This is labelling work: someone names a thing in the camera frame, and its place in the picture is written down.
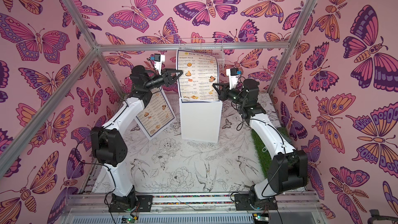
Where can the black object bottom right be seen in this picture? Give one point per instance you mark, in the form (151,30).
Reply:
(375,216)

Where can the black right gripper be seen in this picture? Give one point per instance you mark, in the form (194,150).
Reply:
(227,92)

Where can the aluminium cage frame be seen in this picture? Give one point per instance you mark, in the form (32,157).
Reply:
(96,52)

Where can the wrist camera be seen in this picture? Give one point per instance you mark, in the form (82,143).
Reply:
(233,74)
(157,61)

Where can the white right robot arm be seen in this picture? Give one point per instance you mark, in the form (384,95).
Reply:
(255,116)

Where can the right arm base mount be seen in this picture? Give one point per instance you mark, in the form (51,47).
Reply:
(249,202)

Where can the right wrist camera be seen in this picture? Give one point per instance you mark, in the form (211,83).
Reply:
(233,74)

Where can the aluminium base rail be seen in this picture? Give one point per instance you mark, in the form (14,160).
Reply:
(295,207)

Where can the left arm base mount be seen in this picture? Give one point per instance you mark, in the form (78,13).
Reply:
(140,204)

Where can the dim sum menu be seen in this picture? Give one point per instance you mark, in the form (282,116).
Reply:
(155,113)
(199,72)

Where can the white wire rack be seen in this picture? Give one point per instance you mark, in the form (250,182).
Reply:
(221,54)

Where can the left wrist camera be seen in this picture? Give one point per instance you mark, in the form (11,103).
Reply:
(157,61)

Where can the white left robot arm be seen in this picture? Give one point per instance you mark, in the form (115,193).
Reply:
(108,145)

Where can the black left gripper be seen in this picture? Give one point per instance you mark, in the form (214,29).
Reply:
(166,78)

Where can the green artificial grass mat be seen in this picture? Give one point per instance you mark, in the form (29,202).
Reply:
(264,152)

